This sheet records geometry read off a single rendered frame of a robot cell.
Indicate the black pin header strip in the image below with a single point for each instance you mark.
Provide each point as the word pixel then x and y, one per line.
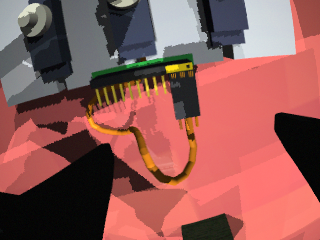
pixel 141 70

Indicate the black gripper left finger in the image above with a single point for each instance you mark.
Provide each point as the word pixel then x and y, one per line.
pixel 71 205

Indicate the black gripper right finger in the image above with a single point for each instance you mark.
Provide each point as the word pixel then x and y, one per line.
pixel 300 136

